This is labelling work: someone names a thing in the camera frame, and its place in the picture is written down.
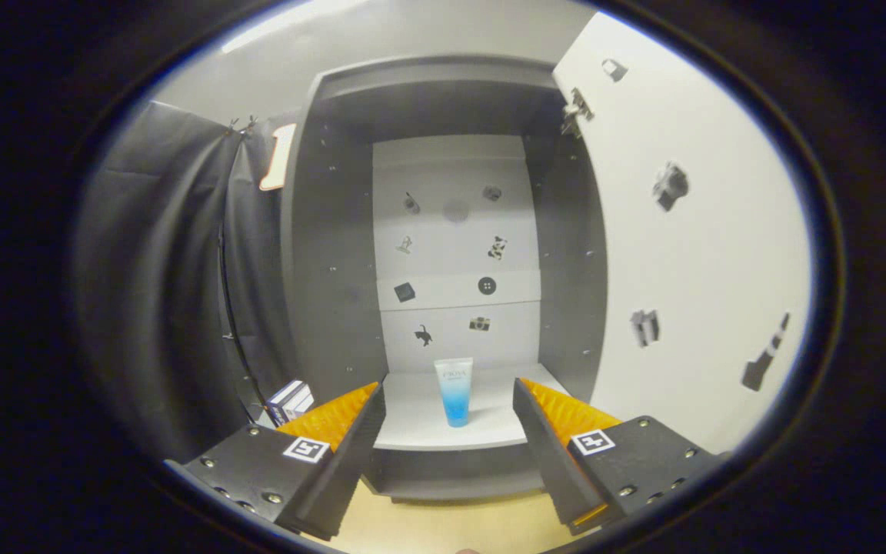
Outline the blue gradient tube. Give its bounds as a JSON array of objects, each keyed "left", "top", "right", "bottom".
[{"left": 434, "top": 357, "right": 475, "bottom": 428}]

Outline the black backdrop cloth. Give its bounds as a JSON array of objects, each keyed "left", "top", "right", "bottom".
[{"left": 74, "top": 100, "right": 298, "bottom": 462}]

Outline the metal door hinge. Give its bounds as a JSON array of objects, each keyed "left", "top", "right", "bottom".
[{"left": 562, "top": 87, "right": 596, "bottom": 139}]

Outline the black backdrop stand pole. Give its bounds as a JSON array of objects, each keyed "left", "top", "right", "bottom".
[{"left": 217, "top": 223, "right": 259, "bottom": 420}]

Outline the blue and white box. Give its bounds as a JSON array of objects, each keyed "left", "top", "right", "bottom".
[{"left": 268, "top": 379, "right": 315, "bottom": 424}]

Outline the grey cabinet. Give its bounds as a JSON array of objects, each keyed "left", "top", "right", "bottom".
[{"left": 281, "top": 54, "right": 609, "bottom": 505}]

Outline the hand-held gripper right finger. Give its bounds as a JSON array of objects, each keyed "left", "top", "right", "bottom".
[{"left": 512, "top": 377, "right": 724, "bottom": 537}]

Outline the white cabinet door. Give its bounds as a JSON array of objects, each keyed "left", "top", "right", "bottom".
[{"left": 553, "top": 12, "right": 813, "bottom": 455}]

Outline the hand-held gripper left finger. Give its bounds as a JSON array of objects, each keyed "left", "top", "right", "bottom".
[{"left": 165, "top": 382, "right": 386, "bottom": 541}]

